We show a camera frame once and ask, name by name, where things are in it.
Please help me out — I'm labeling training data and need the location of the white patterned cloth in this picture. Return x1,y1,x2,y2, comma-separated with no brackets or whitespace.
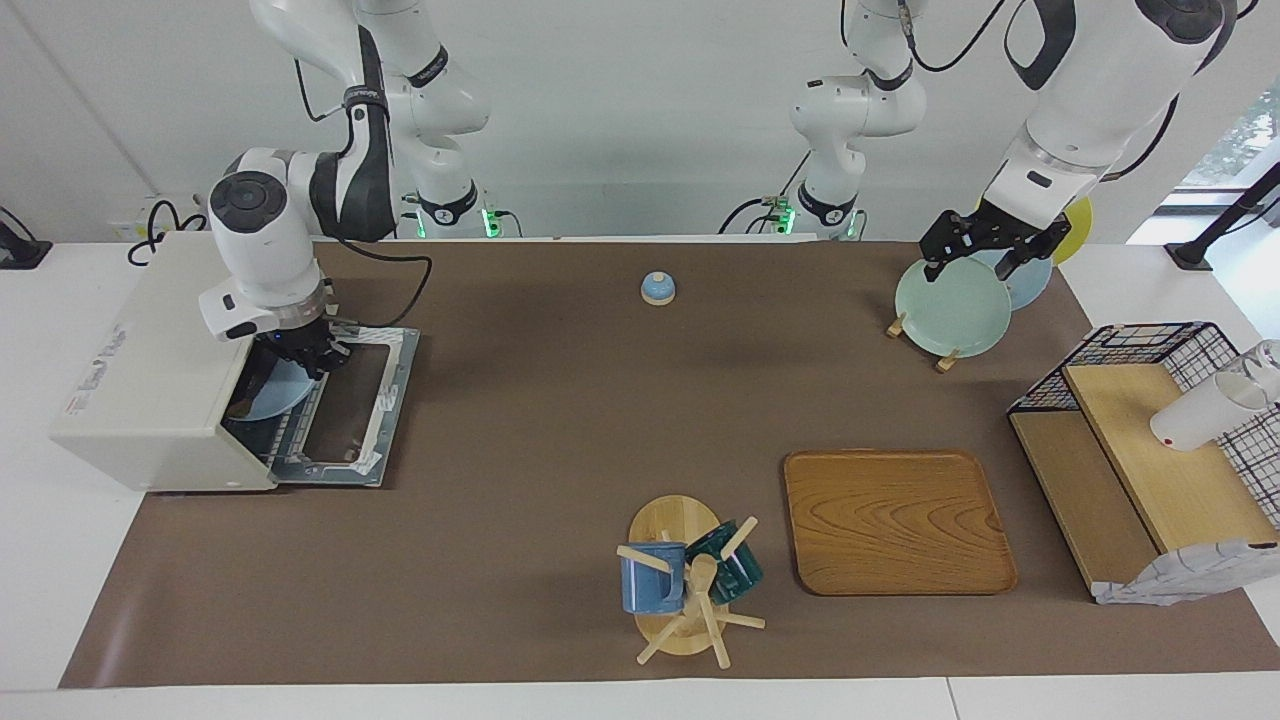
1093,538,1280,607

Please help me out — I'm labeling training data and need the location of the wooden plate rack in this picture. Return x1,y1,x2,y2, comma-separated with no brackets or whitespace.
886,312,967,373

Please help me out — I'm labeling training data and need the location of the beige toaster oven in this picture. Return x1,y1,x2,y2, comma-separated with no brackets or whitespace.
50,232,421,493

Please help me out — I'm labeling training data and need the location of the wooden serving tray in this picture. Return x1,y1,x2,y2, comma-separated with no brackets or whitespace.
783,450,1018,597

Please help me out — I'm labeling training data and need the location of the light blue smooth plate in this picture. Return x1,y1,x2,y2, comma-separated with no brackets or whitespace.
972,245,1054,311

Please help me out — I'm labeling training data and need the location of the black camera stand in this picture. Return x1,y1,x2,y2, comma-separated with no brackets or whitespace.
1165,160,1280,271

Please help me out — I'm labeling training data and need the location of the brown table mat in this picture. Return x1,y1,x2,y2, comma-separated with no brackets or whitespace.
58,240,1280,689

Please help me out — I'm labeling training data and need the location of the pale green plate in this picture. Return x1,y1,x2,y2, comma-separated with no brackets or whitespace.
895,253,1013,358

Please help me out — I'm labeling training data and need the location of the glass oven door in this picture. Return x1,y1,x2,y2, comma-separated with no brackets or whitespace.
270,327,421,489

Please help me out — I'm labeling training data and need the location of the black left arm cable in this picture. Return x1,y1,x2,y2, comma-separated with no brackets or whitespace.
838,0,1063,77

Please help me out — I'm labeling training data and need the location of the black wire shelf frame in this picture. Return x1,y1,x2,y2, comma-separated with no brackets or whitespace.
1008,322,1280,531

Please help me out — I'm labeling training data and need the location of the white cup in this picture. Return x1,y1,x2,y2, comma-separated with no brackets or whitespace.
1150,368,1271,452

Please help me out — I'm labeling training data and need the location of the dark green mug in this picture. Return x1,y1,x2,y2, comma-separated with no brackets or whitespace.
685,520,764,605

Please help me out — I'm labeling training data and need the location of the wooden mug tree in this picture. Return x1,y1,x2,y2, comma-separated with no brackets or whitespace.
615,495,767,669

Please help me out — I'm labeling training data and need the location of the black clamp base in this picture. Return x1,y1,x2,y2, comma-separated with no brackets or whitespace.
0,207,53,271

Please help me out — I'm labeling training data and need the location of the black looped cable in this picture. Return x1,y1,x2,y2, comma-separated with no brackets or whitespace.
127,198,211,267

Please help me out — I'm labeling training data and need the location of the blue mug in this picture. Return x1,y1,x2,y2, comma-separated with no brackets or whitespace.
620,542,688,615

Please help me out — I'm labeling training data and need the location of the yellow plate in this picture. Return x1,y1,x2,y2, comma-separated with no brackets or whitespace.
1050,196,1093,266

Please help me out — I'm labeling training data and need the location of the wooden two-tier shelf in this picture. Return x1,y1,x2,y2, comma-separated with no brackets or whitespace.
1008,362,1280,601

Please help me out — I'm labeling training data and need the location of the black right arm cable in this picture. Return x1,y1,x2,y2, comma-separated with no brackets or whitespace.
330,235,434,331

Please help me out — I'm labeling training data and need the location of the white socket box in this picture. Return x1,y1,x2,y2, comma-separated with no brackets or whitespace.
110,195,206,243

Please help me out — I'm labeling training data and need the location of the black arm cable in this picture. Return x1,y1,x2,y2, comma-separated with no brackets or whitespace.
330,235,434,331
838,0,1063,77

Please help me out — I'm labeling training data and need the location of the clear glass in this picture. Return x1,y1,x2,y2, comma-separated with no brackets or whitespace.
1245,340,1280,403

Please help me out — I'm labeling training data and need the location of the light blue ribbed plate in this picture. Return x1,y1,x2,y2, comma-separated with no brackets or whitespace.
235,355,317,422

